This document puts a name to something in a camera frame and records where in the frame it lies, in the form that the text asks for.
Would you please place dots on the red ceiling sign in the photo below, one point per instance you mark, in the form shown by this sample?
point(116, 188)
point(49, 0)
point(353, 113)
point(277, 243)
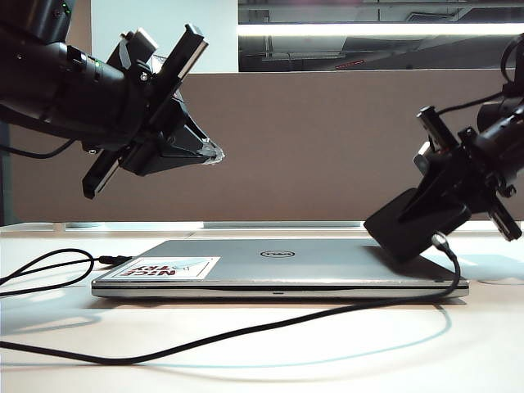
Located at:
point(351, 64)

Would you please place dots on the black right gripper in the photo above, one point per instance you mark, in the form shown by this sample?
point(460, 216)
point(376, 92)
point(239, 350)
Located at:
point(479, 172)

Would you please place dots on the white partition clamp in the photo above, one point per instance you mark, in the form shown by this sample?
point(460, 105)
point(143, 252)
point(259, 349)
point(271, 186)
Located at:
point(61, 227)

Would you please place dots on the grey bar under partition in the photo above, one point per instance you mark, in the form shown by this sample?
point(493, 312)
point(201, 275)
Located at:
point(282, 225)

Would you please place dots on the white ceiling light strip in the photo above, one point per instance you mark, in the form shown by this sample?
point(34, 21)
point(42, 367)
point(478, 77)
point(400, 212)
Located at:
point(368, 29)

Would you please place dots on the black smartphone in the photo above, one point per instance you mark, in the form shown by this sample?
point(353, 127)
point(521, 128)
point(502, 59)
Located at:
point(393, 237)

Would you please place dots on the brown desk partition panel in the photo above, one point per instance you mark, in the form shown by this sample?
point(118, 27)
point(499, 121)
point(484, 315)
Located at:
point(307, 143)

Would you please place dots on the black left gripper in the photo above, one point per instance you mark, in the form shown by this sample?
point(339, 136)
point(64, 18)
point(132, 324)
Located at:
point(163, 86)

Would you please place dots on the white Nice Try sticker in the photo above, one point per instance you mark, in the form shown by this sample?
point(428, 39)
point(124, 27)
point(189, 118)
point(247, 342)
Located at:
point(192, 268)

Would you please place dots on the silver Dell laptop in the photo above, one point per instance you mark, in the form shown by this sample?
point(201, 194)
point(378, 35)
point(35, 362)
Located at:
point(266, 274)

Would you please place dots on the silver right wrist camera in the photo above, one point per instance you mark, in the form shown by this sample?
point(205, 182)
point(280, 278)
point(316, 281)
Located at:
point(421, 159)

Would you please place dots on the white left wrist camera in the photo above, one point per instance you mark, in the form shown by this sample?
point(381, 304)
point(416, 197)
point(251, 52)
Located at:
point(139, 41)

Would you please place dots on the beige round column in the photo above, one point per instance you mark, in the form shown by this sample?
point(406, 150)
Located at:
point(82, 28)

